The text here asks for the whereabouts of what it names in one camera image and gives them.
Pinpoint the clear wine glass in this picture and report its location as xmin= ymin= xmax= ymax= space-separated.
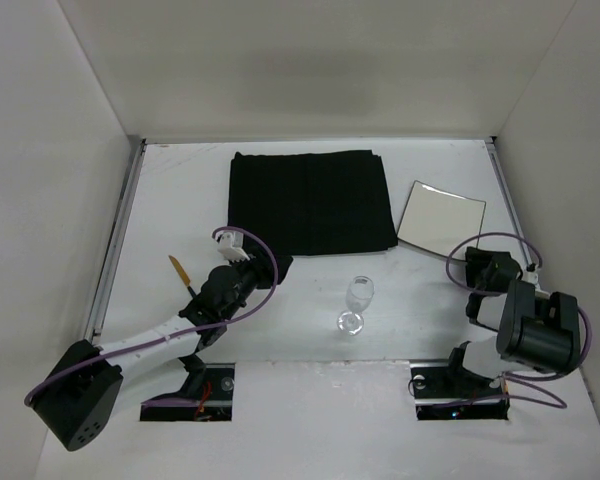
xmin=336 ymin=276 xmax=375 ymax=336

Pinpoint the square white plate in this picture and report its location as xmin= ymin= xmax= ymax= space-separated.
xmin=397 ymin=181 xmax=487 ymax=257

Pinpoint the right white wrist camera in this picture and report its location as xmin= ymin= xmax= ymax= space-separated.
xmin=521 ymin=263 xmax=540 ymax=285

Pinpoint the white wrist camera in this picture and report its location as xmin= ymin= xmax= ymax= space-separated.
xmin=217 ymin=230 xmax=249 ymax=263
xmin=521 ymin=263 xmax=540 ymax=285

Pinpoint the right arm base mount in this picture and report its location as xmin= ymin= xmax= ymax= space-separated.
xmin=407 ymin=360 xmax=510 ymax=421

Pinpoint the right aluminium table rail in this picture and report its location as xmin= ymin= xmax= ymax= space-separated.
xmin=485 ymin=136 xmax=541 ymax=289

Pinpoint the aluminium table rail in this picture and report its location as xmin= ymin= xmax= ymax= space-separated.
xmin=82 ymin=136 xmax=147 ymax=341
xmin=485 ymin=136 xmax=541 ymax=289

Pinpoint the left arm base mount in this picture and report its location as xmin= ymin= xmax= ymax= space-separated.
xmin=139 ymin=364 xmax=235 ymax=423

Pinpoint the black cloth placemat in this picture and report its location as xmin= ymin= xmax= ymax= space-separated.
xmin=228 ymin=150 xmax=398 ymax=256

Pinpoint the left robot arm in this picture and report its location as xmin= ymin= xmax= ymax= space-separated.
xmin=24 ymin=246 xmax=293 ymax=451

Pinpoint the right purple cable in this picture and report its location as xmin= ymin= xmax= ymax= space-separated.
xmin=445 ymin=231 xmax=594 ymax=410

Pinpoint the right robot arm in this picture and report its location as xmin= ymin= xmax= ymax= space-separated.
xmin=445 ymin=246 xmax=592 ymax=392

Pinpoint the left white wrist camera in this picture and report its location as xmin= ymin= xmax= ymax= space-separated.
xmin=217 ymin=230 xmax=249 ymax=263

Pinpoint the gold knife green handle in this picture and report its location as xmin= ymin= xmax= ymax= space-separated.
xmin=168 ymin=255 xmax=196 ymax=298

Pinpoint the left aluminium table rail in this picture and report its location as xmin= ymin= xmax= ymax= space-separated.
xmin=82 ymin=136 xmax=147 ymax=341

